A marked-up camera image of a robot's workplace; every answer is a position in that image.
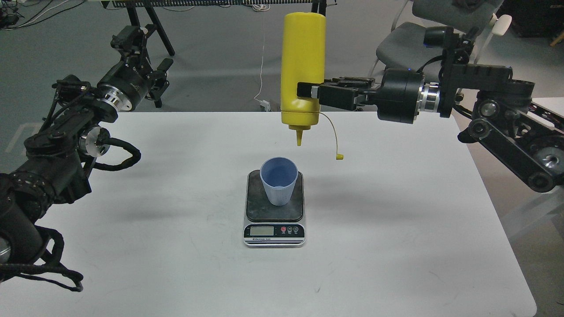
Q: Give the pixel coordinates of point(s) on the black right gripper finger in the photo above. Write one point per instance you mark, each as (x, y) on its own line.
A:
(351, 82)
(341, 95)

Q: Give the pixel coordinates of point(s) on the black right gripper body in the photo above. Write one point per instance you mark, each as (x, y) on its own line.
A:
(402, 95)

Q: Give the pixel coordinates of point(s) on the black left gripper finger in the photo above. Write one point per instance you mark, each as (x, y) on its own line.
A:
(158, 79)
(131, 43)

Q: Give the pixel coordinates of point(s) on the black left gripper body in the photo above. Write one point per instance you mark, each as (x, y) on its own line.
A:
(126, 85)

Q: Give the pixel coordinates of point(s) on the yellow squeeze bottle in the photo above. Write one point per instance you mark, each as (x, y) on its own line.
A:
(303, 60)

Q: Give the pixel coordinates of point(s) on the blue plastic cup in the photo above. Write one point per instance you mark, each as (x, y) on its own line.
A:
(279, 176)

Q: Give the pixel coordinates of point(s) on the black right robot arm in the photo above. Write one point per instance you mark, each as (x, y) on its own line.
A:
(526, 137)

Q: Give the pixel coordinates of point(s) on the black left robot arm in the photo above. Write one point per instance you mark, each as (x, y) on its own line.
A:
(68, 147)

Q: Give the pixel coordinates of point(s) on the digital kitchen scale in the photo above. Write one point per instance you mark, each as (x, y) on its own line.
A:
(268, 225)

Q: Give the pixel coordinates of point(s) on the black trestle table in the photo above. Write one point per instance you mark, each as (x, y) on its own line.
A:
(318, 6)

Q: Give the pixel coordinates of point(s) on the grey office chair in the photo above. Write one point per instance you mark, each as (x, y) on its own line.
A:
(404, 46)

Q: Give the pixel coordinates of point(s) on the white power adapter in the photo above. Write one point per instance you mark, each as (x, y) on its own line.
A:
(269, 106)

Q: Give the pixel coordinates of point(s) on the white side table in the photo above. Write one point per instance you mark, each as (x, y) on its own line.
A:
(553, 104)

